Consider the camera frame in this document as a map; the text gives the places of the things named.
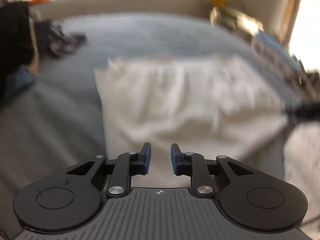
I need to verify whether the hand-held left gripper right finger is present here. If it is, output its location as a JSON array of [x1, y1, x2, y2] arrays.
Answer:
[[170, 143, 267, 197]]

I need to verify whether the cream desk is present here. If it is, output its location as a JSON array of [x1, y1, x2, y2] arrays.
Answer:
[[210, 5, 265, 43]]

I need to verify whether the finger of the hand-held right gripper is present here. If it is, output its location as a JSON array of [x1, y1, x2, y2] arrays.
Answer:
[[281, 99, 320, 127]]

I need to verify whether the plaid shirt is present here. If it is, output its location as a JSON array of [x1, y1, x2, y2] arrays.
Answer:
[[47, 21, 87, 57]]

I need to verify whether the black cloth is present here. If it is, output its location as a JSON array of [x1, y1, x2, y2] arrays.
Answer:
[[0, 2, 35, 98]]

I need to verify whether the light blue folded shirt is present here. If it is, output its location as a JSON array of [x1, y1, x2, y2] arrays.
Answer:
[[255, 31, 303, 68]]

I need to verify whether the grey bed blanket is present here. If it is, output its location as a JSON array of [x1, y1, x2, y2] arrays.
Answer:
[[0, 12, 320, 205]]

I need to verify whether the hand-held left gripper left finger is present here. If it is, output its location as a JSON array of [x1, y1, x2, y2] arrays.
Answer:
[[54, 142, 152, 197]]

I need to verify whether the white sweatshirt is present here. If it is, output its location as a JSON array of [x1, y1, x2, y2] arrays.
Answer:
[[94, 56, 288, 178]]

